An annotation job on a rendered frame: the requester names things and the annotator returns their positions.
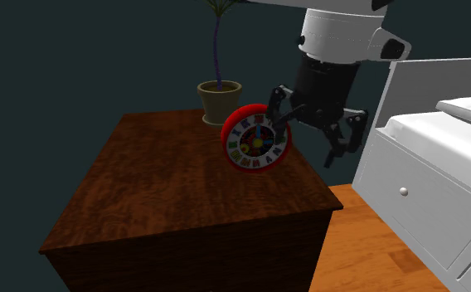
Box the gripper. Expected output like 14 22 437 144
265 53 370 169

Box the red toy clock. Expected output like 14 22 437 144
220 104 293 174

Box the potted plant in beige pot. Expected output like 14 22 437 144
197 0 243 129

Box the white bed with drawer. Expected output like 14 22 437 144
352 57 471 292

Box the dark brown wooden nightstand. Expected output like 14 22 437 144
38 108 345 292

